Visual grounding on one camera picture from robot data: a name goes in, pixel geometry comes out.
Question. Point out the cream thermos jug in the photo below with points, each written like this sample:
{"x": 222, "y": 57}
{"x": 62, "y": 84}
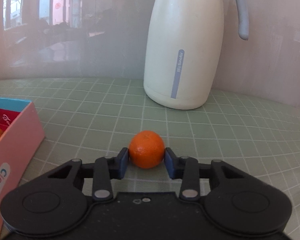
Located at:
{"x": 183, "y": 48}

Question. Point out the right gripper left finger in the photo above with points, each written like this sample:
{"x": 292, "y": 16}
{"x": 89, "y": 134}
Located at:
{"x": 106, "y": 169}

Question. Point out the colourful cardboard box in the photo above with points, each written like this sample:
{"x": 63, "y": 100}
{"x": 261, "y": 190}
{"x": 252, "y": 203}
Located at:
{"x": 22, "y": 135}

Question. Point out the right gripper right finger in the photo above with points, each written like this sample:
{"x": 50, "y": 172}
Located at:
{"x": 186, "y": 169}

